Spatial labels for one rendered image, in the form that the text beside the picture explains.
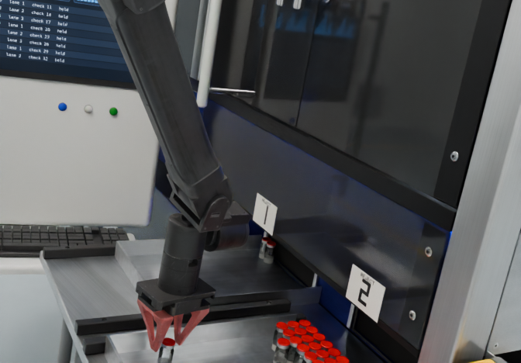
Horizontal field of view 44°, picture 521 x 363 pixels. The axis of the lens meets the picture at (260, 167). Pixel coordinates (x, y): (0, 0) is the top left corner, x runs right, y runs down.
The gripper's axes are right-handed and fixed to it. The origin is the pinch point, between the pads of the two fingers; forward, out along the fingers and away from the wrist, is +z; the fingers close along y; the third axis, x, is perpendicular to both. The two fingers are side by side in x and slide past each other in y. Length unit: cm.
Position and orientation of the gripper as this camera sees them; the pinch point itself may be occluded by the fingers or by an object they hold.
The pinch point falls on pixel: (167, 341)
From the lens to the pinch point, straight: 100.0
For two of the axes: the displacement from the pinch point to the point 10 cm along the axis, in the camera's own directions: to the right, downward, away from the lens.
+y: 7.3, -0.3, 6.8
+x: -6.6, -3.1, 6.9
